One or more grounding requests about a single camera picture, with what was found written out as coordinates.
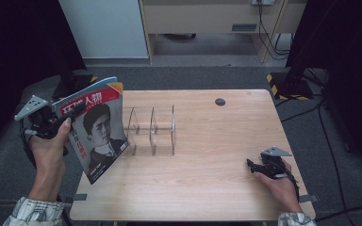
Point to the white power strip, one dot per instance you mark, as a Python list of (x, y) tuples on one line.
[(263, 2)]

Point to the light wooden desk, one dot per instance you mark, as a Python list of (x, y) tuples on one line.
[(201, 17)]

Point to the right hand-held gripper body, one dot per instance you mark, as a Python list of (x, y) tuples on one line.
[(273, 166)]

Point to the dark curtain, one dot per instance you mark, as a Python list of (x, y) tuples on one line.
[(342, 47), (22, 47)]

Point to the striped black stand base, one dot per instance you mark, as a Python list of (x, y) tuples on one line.
[(69, 86), (290, 88)]

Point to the magazine with portrait cover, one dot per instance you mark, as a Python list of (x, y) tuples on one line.
[(100, 132)]

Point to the round dark table grommet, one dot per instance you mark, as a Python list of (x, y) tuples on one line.
[(220, 102)]

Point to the person's left hand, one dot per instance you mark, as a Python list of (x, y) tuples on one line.
[(48, 153)]

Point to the white cabinet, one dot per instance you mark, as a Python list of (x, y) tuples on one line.
[(106, 28)]

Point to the clear acrylic file rack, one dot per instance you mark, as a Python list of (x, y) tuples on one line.
[(157, 132)]

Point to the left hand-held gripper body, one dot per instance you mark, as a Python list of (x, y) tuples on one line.
[(42, 121)]

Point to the person's right hand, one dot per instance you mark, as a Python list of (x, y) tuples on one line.
[(283, 191)]

